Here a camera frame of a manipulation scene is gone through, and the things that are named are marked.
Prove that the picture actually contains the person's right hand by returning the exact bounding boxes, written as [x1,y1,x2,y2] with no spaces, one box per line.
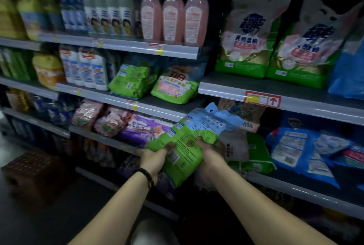
[196,137,228,180]

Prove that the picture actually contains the person's left hand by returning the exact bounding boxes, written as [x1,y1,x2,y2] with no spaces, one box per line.
[139,142,174,186]

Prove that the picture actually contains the green and blue detergent bag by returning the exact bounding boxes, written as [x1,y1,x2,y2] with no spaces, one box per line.
[144,102,246,188]

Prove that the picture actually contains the person's left forearm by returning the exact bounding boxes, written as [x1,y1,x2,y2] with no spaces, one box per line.
[68,170,155,245]

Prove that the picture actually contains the person's right forearm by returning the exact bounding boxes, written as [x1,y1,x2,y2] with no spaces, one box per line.
[202,162,337,245]

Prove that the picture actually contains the purple detergent bag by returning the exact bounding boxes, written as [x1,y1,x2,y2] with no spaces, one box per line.
[117,113,176,149]

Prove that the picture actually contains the black wristband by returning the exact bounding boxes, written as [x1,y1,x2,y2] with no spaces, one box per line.
[136,167,155,190]

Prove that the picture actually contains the grey and green powder bag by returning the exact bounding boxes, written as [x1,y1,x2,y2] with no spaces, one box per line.
[218,130,277,175]

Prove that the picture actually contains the beige patterned bag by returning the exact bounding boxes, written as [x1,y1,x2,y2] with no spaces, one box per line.
[217,98,267,133]

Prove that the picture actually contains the pink patterned bag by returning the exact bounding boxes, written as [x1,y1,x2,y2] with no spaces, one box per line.
[93,106,133,138]
[71,99,104,131]

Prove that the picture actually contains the green and orange powder bag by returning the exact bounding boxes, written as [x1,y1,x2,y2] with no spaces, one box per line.
[150,59,207,105]

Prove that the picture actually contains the red and white price tag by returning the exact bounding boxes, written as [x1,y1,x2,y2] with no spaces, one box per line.
[244,90,282,109]

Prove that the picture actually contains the grey metal shelf board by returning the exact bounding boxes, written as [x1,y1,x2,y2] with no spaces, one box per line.
[0,75,208,123]
[245,165,364,221]
[0,31,200,60]
[1,107,145,157]
[198,71,364,126]

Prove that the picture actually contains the large blue white-label bag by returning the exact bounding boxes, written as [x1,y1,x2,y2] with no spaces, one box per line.
[265,127,342,190]

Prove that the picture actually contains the white and blue bottle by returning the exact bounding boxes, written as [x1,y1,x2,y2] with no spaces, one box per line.
[78,47,97,89]
[59,45,83,86]
[90,51,110,91]

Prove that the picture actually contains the white and green detergent bag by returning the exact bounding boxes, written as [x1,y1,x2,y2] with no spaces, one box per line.
[266,0,364,89]
[215,0,293,79]

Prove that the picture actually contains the dark blue bags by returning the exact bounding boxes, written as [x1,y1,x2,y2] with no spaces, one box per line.
[31,94,78,129]

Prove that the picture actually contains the pink liquid bottle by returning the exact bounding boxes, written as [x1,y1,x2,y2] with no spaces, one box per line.
[184,0,210,47]
[140,0,163,42]
[162,0,185,44]

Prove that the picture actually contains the small blue white-label bag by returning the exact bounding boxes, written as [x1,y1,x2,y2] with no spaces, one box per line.
[314,133,353,158]

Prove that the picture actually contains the brown plastic crate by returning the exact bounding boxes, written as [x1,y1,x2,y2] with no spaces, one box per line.
[1,150,70,207]

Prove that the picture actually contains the pale green white-label bottle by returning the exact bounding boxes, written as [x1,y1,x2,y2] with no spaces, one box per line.
[118,0,135,37]
[83,0,98,33]
[95,0,109,35]
[106,0,122,36]

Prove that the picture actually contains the yellow and orange refill bag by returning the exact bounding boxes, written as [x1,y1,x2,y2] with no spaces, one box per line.
[32,52,66,90]

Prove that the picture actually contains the blue and pink bag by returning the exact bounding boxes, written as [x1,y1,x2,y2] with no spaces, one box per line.
[341,143,364,170]

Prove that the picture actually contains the gold bottles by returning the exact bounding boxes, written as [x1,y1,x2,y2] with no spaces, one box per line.
[5,88,33,112]

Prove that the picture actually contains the blue plastic bag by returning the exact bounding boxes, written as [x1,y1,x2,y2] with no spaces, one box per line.
[328,17,364,101]

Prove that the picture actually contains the row of blue bottles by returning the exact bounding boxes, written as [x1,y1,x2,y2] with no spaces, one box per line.
[59,0,87,32]

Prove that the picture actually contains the row of green bottles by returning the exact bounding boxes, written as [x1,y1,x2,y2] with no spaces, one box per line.
[0,47,37,82]

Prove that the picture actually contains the yellow-green refill bag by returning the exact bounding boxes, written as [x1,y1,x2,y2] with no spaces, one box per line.
[0,0,27,40]
[16,0,49,40]
[41,0,65,32]

